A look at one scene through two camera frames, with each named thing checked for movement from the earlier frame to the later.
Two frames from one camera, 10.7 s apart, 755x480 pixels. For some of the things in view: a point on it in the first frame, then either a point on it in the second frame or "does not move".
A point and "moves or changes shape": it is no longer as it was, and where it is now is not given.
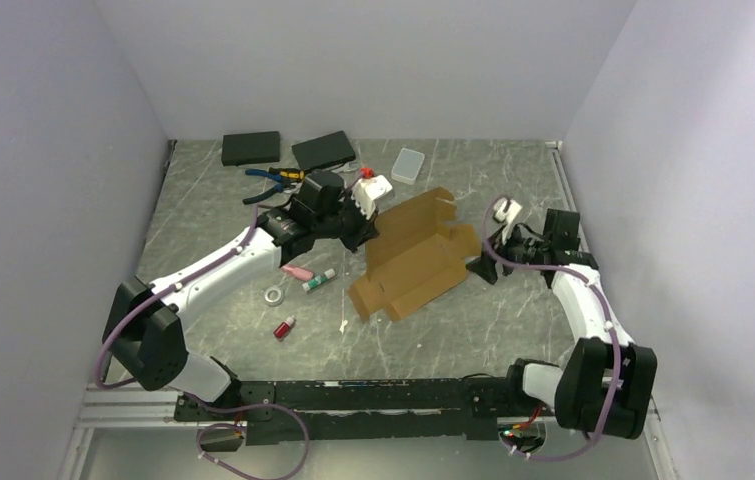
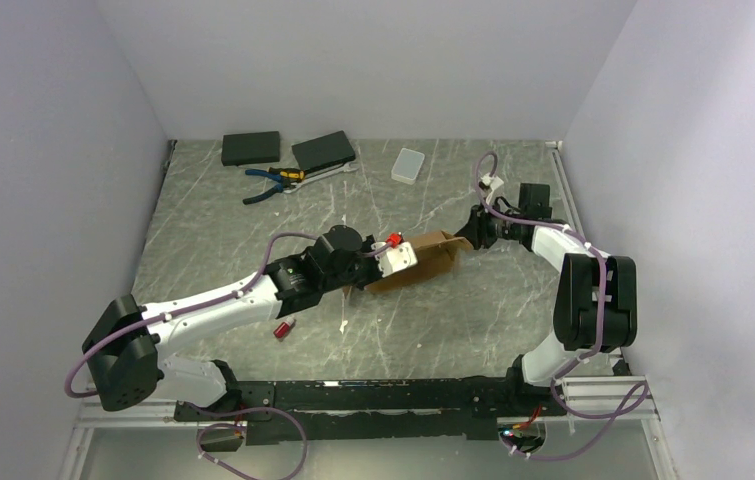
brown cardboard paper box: [418, 252] moves or changes shape
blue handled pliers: [282, 184] does not move
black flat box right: [327, 150] does not move
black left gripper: [366, 229] → [376, 274]
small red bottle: [280, 331] does not move
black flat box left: [240, 149] does not move
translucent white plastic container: [407, 166] does not move
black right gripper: [483, 267] → [477, 228]
